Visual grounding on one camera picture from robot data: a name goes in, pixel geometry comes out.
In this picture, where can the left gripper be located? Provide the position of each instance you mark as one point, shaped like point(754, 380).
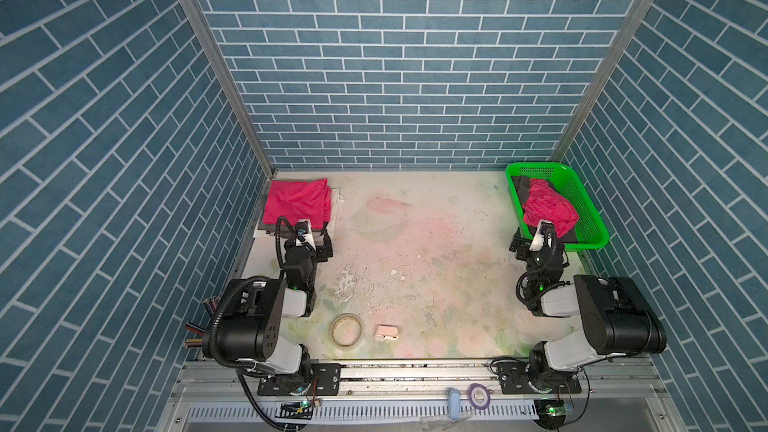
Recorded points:
point(324, 251)

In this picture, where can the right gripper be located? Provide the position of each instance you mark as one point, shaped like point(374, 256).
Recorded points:
point(524, 252)

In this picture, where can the magenta t shirt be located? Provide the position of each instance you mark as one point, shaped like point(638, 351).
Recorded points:
point(544, 203)
point(299, 201)

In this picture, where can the green plastic basket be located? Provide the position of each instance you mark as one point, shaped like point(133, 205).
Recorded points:
point(590, 232)

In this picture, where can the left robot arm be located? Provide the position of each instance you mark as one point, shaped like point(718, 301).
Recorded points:
point(244, 331)

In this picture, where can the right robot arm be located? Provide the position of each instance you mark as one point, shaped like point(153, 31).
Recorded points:
point(615, 318)

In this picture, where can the folded grey t shirt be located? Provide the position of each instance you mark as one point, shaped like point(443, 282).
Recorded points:
point(286, 230)

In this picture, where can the tape roll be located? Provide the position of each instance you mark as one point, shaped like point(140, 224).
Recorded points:
point(346, 331)

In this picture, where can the pink eraser block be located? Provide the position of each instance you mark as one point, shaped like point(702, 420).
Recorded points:
point(386, 332)

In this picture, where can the cup of coloured pencils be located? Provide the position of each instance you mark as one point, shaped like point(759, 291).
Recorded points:
point(198, 329)

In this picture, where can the right circuit board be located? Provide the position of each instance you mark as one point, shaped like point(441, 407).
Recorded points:
point(551, 414)

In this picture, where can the circuit board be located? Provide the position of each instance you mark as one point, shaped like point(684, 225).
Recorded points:
point(551, 414)
point(302, 411)

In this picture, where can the left circuit board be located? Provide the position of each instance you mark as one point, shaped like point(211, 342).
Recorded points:
point(302, 411)

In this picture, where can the blue white small bottle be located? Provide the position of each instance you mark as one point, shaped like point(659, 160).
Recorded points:
point(454, 405)

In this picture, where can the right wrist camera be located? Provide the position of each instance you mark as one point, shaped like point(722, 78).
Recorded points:
point(545, 237)

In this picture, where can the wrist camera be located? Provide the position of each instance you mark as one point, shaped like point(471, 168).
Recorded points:
point(545, 237)
point(304, 234)

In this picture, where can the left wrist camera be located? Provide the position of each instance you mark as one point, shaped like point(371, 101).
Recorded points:
point(304, 234)

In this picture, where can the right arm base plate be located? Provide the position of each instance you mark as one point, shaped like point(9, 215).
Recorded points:
point(518, 377)

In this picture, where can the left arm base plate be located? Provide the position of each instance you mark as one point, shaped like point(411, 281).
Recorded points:
point(313, 379)

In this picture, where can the aluminium rail frame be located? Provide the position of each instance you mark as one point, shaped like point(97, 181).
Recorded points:
point(379, 391)

